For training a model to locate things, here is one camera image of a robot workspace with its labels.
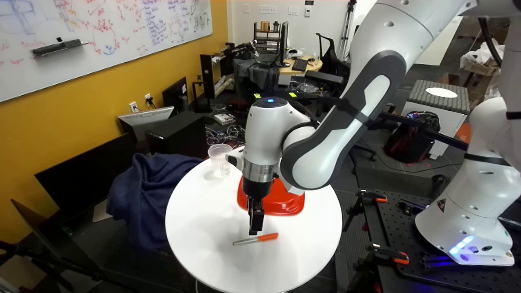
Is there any black flat panel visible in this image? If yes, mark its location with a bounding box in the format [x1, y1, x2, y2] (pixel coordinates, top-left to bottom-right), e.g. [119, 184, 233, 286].
[33, 133, 137, 218]

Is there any wall whiteboard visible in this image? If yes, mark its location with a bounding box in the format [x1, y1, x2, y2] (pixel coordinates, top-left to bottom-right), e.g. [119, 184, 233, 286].
[0, 0, 215, 104]

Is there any black perforated breadboard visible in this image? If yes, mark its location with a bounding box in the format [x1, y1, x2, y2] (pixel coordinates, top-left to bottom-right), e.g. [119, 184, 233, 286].
[362, 188, 521, 293]

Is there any black whiteboard eraser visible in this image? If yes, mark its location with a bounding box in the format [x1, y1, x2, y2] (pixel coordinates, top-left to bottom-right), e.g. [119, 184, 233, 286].
[30, 37, 88, 57]

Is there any clear plastic cup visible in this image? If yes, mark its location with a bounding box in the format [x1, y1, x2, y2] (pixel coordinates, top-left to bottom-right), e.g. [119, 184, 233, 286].
[207, 141, 235, 180]

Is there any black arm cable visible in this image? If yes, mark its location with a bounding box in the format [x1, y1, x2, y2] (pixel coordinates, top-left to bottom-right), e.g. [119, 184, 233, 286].
[373, 110, 469, 151]

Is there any black clamp orange handle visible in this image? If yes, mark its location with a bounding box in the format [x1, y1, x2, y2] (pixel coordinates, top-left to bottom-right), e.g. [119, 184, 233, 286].
[344, 187, 391, 218]
[352, 241, 412, 293]

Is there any red bowl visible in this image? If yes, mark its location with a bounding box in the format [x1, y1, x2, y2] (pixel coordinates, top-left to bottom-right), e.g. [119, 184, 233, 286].
[237, 174, 308, 216]

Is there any orange capped grey pen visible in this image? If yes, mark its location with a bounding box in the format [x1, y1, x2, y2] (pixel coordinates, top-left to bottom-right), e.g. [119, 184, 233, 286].
[232, 231, 281, 247]

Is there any dark blue cloth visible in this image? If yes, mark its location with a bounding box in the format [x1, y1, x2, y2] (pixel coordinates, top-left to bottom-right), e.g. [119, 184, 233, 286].
[106, 151, 204, 257]

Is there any white box round top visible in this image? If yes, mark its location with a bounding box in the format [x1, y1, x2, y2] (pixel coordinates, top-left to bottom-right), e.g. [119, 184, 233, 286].
[404, 78, 473, 128]

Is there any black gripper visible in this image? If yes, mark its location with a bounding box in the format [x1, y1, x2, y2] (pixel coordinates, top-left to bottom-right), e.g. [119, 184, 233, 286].
[242, 175, 274, 236]

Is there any black shelf with boxes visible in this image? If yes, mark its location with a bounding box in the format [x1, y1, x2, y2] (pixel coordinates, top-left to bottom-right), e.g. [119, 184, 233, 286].
[251, 19, 290, 55]

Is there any black and red bag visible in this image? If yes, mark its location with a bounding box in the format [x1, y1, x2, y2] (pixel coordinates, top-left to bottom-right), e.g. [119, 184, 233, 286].
[383, 109, 443, 164]

